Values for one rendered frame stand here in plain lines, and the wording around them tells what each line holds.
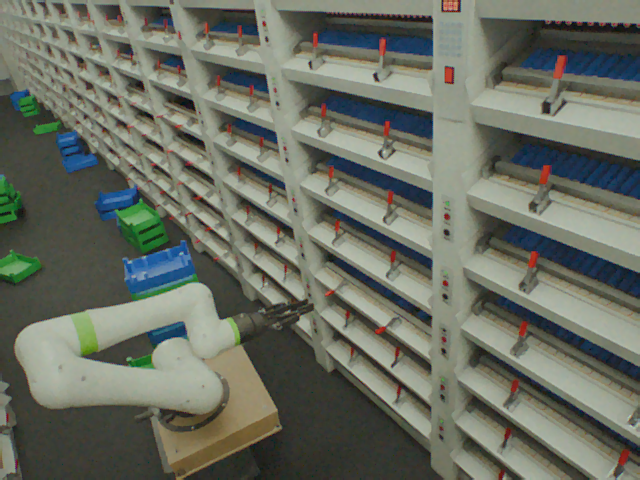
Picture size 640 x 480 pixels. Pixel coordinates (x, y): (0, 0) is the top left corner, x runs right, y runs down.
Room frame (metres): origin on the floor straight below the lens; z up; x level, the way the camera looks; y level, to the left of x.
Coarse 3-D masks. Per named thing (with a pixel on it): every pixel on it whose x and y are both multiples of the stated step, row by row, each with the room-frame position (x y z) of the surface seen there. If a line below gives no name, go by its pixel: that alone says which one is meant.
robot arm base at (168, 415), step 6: (156, 408) 1.09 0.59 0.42; (162, 408) 1.08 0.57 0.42; (144, 414) 1.08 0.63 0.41; (150, 414) 1.08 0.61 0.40; (156, 414) 1.07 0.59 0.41; (162, 414) 1.07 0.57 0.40; (168, 414) 1.08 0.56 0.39; (174, 414) 1.08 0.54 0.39; (180, 414) 1.08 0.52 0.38; (186, 414) 1.07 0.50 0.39; (192, 414) 1.07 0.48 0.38; (198, 414) 1.08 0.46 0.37; (138, 420) 1.06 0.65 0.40; (168, 420) 1.06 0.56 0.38
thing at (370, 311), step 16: (320, 256) 1.55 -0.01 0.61; (336, 256) 1.57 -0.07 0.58; (320, 272) 1.52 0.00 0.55; (352, 288) 1.39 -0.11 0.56; (352, 304) 1.33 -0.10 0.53; (368, 304) 1.29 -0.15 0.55; (384, 320) 1.21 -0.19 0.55; (400, 336) 1.12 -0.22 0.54; (416, 336) 1.10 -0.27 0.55; (416, 352) 1.07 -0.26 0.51
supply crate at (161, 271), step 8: (184, 240) 2.06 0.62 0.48; (176, 248) 2.05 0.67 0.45; (184, 248) 2.04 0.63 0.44; (152, 256) 2.01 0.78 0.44; (160, 256) 2.02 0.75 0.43; (176, 256) 2.04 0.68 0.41; (136, 264) 1.99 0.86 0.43; (152, 264) 2.00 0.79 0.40; (160, 264) 1.99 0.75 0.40; (168, 264) 1.98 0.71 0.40; (176, 264) 1.97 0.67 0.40; (192, 264) 1.87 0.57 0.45; (128, 272) 1.95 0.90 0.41; (136, 272) 1.96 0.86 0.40; (152, 272) 1.93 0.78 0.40; (160, 272) 1.92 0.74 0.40; (168, 272) 1.84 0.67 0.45; (176, 272) 1.85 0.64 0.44; (184, 272) 1.86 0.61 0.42; (192, 272) 1.87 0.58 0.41; (128, 280) 1.79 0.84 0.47; (144, 280) 1.81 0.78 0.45; (152, 280) 1.82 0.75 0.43; (160, 280) 1.83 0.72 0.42; (168, 280) 1.84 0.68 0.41; (128, 288) 1.79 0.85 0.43; (136, 288) 1.79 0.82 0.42; (144, 288) 1.80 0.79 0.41
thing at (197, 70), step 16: (176, 0) 2.13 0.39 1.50; (192, 16) 2.15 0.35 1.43; (208, 16) 2.18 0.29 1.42; (224, 16) 2.22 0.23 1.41; (192, 64) 2.13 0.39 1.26; (208, 64) 2.16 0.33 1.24; (192, 80) 2.16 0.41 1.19; (208, 112) 2.13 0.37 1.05; (224, 112) 2.17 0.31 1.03; (208, 128) 2.12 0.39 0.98; (224, 160) 2.14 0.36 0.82; (224, 192) 2.12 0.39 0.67; (224, 208) 2.17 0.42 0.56; (240, 256) 2.12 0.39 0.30; (240, 272) 2.17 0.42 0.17
